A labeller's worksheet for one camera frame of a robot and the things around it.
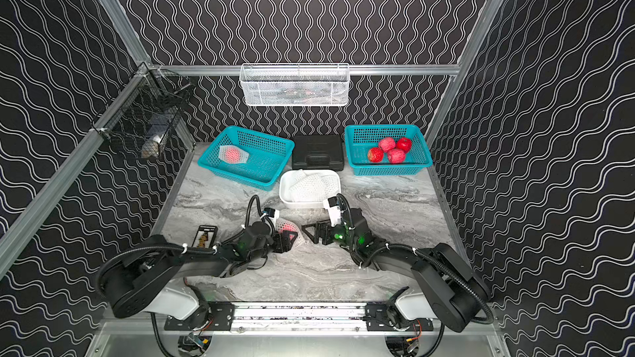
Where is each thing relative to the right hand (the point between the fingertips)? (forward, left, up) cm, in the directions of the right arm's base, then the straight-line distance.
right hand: (310, 225), depth 83 cm
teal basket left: (+37, +21, -8) cm, 43 cm away
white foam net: (+18, 0, -4) cm, 18 cm away
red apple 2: (+36, -36, -4) cm, 51 cm away
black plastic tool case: (+37, -2, -3) cm, 37 cm away
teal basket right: (+42, -20, 0) cm, 47 cm away
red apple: (+37, -27, -4) cm, 46 cm away
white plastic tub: (+23, +10, -3) cm, 25 cm away
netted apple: (+36, +36, -3) cm, 51 cm away
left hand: (0, +7, -4) cm, 8 cm away
